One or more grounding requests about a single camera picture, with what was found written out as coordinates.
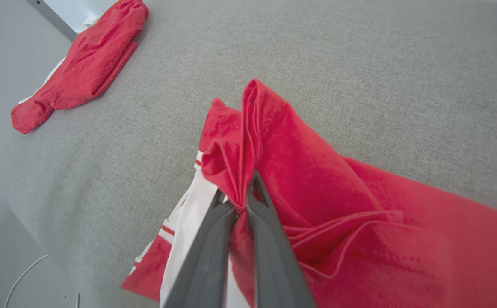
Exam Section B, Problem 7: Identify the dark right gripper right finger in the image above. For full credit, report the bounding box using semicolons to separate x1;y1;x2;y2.
245;170;318;308

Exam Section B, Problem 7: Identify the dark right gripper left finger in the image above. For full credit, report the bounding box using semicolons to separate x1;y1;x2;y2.
160;188;237;308

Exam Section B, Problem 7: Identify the red garment with striped white trim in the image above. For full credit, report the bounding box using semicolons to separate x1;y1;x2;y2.
120;78;497;308

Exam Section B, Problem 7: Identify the red garment with white side stripe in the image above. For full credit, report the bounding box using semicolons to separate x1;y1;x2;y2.
10;0;150;135

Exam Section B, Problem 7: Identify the grey fabric sofa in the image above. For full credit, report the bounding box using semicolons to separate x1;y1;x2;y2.
0;0;497;308

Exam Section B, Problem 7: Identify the white skirting board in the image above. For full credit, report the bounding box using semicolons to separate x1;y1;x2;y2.
26;0;117;42

